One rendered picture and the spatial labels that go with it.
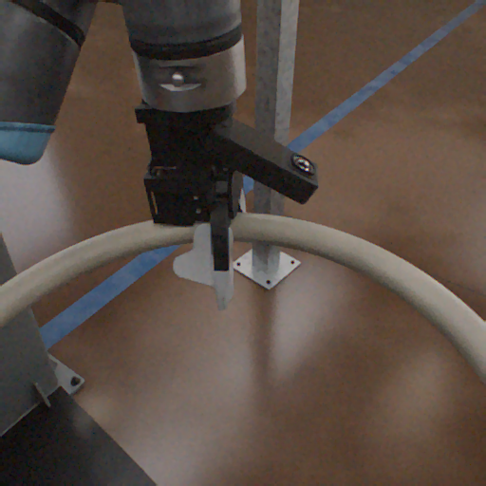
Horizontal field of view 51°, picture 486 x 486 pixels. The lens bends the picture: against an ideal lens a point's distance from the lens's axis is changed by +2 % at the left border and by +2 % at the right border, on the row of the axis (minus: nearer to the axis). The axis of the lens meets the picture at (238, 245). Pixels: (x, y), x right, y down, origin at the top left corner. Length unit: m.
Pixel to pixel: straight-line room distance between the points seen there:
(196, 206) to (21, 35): 0.19
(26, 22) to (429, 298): 0.38
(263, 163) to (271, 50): 1.06
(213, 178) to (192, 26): 0.14
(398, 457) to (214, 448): 0.50
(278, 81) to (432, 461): 1.12
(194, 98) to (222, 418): 1.23
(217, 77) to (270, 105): 1.14
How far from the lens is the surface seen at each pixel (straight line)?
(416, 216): 2.34
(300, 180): 0.45
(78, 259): 0.50
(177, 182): 0.46
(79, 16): 0.46
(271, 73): 1.51
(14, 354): 1.48
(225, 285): 0.49
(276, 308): 1.80
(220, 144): 0.44
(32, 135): 0.44
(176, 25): 0.39
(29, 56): 0.44
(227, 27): 0.41
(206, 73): 0.40
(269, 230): 0.49
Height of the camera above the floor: 1.32
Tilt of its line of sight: 40 degrees down
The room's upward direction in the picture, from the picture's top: straight up
